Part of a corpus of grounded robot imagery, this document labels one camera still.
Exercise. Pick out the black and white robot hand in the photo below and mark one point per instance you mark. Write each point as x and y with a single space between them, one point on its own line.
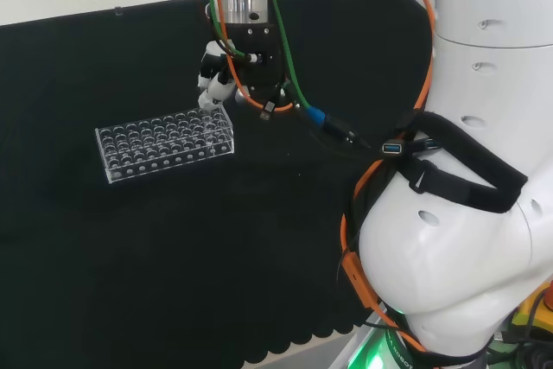
259 71

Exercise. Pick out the clear plastic test tube rack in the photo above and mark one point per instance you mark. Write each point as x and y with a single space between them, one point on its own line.
129 168

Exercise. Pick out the black blue USB socket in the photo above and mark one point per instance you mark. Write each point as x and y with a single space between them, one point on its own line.
392 148

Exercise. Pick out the clear cloth clip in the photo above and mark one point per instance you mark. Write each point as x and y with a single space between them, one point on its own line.
117 10

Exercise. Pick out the black bench cloth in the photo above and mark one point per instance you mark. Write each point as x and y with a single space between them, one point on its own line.
173 256

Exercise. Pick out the yellow stop button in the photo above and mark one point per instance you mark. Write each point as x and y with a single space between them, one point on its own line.
540 305

